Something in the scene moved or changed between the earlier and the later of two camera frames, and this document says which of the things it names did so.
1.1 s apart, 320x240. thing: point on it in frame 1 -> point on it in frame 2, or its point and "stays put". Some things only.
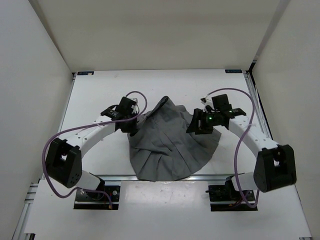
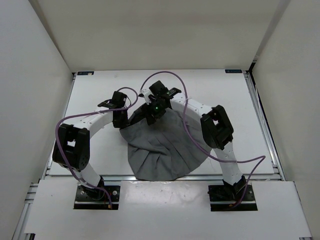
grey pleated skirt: (161, 149) stays put
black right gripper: (198, 114) -> (147, 109)
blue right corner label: (233, 71) stays put
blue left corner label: (85, 73) stays put
